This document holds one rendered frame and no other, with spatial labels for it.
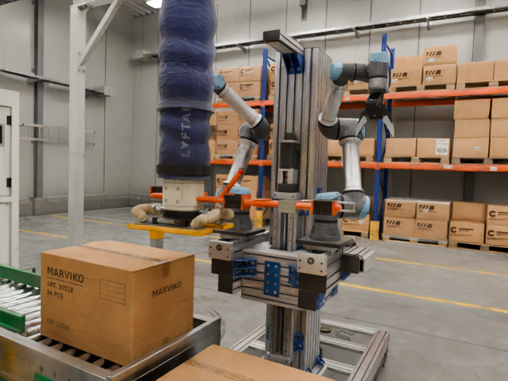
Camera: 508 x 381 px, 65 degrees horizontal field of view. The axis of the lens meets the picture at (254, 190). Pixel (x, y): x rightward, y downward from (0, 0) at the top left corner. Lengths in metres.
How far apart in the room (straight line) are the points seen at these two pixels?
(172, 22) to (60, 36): 11.05
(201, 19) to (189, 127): 0.42
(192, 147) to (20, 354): 1.16
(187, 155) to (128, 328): 0.74
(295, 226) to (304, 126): 0.54
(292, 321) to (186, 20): 1.56
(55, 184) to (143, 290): 10.53
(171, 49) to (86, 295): 1.10
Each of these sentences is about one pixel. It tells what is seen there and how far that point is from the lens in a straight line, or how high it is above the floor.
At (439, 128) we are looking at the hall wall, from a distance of 9.86.
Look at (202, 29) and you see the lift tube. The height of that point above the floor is 1.90.
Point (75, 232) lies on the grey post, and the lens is 4.94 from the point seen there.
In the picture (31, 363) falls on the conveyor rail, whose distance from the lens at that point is 2.04.
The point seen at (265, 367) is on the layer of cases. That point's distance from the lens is 1.82.
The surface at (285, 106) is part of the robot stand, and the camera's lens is 2.24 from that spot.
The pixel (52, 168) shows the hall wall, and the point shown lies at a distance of 12.10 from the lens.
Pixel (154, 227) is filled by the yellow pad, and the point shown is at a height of 1.13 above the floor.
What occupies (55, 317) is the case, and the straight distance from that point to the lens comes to 2.12.
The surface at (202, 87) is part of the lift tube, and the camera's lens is 1.62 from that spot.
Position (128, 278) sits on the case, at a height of 0.92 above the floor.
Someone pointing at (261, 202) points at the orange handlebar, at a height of 1.25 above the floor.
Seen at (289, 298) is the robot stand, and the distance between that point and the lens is 2.07.
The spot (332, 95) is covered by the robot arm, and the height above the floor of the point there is 1.72.
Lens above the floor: 1.37
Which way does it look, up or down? 3 degrees down
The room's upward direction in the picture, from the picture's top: 2 degrees clockwise
